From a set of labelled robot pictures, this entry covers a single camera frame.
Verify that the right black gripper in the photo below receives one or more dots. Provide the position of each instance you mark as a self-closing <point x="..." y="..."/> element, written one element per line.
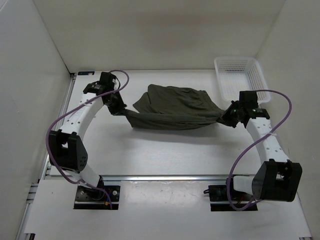
<point x="225" y="119"/>

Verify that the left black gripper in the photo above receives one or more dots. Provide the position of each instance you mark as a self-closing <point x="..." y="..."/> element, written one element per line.
<point x="120" y="106"/>

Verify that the olive green shorts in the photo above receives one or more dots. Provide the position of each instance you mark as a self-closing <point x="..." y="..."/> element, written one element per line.
<point x="172" y="108"/>

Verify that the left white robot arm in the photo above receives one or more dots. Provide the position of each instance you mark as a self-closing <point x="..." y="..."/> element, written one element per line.
<point x="64" y="138"/>

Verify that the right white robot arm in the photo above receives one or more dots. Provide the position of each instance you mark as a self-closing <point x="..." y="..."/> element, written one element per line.
<point x="278" y="177"/>

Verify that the white perforated plastic basket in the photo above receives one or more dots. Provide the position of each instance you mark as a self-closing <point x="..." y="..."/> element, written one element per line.
<point x="235" y="74"/>

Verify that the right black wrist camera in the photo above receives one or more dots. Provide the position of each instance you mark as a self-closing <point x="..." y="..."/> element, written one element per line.
<point x="248" y="99"/>

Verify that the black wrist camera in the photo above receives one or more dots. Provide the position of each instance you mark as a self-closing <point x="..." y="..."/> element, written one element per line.
<point x="107" y="79"/>
<point x="248" y="99"/>

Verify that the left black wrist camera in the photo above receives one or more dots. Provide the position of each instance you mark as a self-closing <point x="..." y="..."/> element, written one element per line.
<point x="107" y="79"/>

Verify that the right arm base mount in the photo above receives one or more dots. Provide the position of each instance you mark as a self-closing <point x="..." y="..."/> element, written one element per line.
<point x="219" y="200"/>

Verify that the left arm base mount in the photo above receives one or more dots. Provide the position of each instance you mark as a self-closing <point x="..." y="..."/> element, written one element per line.
<point x="91" y="199"/>

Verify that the aluminium front rail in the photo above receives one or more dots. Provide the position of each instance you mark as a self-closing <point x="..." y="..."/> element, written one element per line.
<point x="164" y="178"/>

